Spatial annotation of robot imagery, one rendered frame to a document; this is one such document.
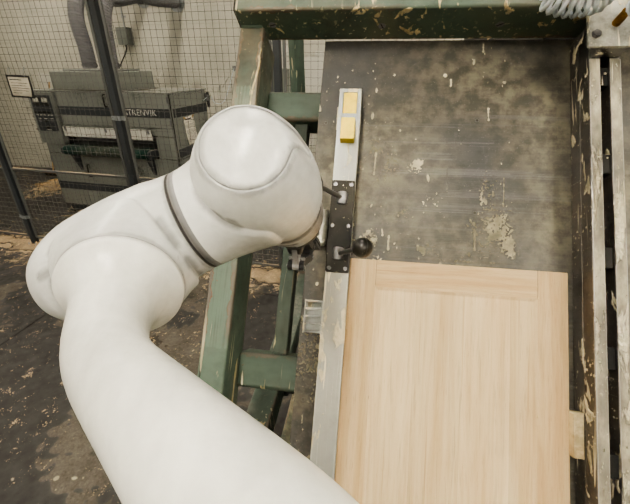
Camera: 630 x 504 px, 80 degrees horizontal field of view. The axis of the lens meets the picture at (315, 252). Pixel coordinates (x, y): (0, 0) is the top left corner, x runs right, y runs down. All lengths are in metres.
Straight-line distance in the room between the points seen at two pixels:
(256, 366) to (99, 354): 0.67
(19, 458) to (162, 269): 2.25
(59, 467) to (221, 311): 1.69
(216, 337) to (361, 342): 0.30
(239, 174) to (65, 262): 0.15
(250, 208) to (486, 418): 0.69
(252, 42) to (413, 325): 0.74
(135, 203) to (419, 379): 0.64
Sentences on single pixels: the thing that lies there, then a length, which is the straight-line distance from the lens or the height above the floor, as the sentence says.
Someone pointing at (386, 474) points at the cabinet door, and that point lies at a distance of 0.87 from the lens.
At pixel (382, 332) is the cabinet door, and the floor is 1.23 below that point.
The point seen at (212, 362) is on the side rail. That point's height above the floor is 1.17.
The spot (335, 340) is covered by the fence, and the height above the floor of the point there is 1.22.
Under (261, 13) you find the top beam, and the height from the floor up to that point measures 1.83.
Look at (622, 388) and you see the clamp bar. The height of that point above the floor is 1.21.
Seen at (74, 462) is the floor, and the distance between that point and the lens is 2.38.
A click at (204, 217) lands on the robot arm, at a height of 1.61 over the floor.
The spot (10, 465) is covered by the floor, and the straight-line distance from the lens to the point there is 2.54.
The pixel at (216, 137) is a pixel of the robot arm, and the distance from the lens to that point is 0.30.
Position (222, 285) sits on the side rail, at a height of 1.30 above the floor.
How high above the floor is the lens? 1.73
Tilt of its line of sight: 27 degrees down
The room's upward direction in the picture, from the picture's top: straight up
